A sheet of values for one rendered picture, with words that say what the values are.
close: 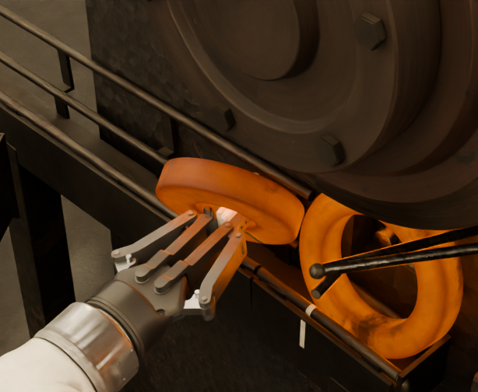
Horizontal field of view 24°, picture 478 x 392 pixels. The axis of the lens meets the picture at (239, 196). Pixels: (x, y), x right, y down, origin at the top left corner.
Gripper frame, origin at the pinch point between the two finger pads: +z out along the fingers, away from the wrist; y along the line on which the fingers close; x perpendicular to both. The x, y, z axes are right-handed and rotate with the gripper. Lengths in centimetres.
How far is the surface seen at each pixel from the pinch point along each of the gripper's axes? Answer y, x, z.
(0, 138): -33.7, -1.9, -4.8
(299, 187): 1.6, -2.0, 6.9
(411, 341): 20.6, -6.9, -1.0
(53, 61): -126, -71, 69
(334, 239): 8.6, -3.1, 3.4
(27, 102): -48, -12, 9
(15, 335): -70, -72, 6
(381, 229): 11.2, -4.3, 8.1
